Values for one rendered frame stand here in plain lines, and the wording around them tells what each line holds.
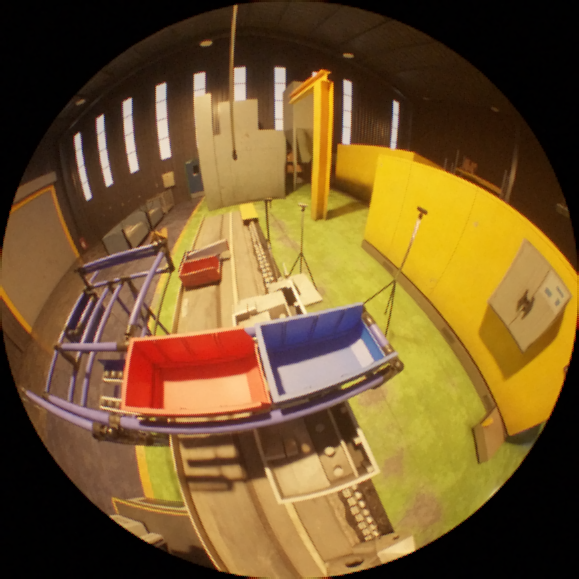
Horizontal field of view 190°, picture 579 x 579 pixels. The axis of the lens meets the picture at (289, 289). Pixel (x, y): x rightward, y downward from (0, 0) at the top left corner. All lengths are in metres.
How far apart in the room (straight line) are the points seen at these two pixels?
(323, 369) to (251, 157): 6.11
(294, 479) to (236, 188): 6.41
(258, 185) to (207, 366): 6.11
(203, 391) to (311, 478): 0.50
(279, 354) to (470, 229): 2.23
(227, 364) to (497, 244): 2.34
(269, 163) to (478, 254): 5.92
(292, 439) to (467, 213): 2.41
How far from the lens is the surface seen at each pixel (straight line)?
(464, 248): 2.34
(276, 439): 0.73
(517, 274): 2.02
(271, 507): 1.00
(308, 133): 8.24
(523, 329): 2.15
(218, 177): 6.28
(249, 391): 0.44
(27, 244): 11.24
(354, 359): 0.52
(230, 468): 0.96
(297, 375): 0.46
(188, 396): 0.48
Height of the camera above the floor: 1.64
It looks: 44 degrees down
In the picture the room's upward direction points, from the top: straight up
